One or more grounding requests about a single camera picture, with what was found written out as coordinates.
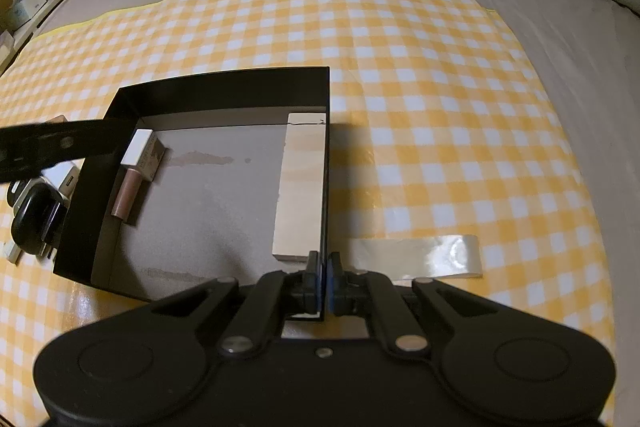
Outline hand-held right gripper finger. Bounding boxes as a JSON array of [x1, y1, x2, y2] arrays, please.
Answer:
[[326, 252, 496, 353], [150, 251, 324, 360]]

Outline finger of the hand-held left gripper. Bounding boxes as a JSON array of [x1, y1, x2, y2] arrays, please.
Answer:
[[0, 117, 138, 184]]

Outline white USB charger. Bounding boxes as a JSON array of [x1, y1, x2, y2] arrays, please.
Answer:
[[42, 161, 83, 204]]

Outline black power adapter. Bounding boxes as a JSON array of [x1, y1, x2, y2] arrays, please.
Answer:
[[10, 184, 53, 257]]

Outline black cardboard box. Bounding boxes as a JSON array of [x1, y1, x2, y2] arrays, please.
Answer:
[[52, 66, 332, 323]]

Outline pink lip gloss white cap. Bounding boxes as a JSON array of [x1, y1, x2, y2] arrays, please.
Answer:
[[111, 128, 171, 225]]

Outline clear tape strip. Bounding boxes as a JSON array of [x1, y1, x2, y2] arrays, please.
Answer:
[[345, 234, 483, 280]]

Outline pale wooden block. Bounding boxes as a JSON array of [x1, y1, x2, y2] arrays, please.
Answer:
[[271, 112, 328, 264]]

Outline white tissue box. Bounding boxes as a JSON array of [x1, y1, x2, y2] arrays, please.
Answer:
[[5, 0, 46, 30]]

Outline yellow white checkered mat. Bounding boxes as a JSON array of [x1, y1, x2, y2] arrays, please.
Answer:
[[0, 0, 618, 427]]

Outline grey brown bed sheet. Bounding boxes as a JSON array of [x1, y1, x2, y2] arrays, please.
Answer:
[[0, 0, 640, 358]]

